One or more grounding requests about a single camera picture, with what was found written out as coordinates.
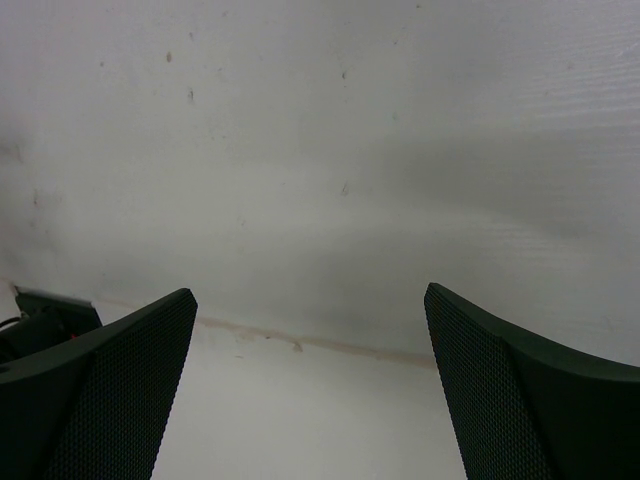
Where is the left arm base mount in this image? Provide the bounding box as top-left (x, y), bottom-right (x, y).
top-left (1, 287), bottom-right (102, 364)

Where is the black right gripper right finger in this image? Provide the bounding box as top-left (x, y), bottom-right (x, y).
top-left (424, 283), bottom-right (639, 479)

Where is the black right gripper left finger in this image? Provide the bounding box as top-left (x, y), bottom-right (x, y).
top-left (1, 288), bottom-right (197, 479)

